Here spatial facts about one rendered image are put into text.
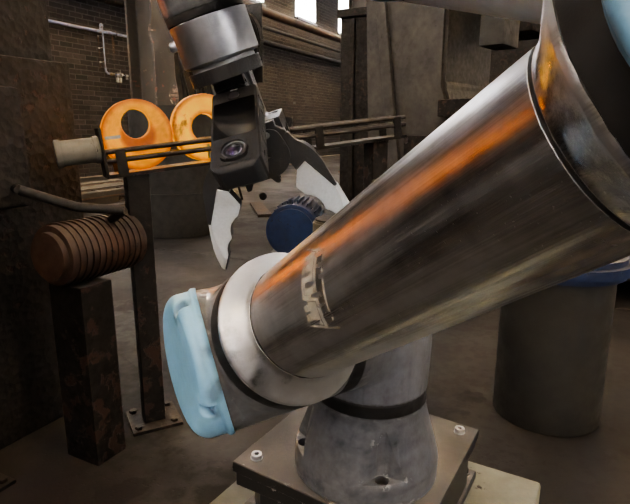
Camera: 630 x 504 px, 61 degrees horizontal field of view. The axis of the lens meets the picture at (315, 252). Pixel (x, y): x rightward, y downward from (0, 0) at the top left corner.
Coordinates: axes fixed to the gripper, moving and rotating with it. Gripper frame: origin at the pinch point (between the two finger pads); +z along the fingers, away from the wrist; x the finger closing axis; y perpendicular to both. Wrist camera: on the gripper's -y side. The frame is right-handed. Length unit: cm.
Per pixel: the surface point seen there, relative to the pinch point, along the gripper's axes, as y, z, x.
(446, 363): 88, 85, -19
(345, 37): 453, -3, -36
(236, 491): -5.8, 24.4, 14.9
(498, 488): -5.5, 34.1, -14.5
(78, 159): 60, -11, 46
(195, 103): 74, -13, 21
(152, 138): 68, -10, 32
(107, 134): 64, -14, 40
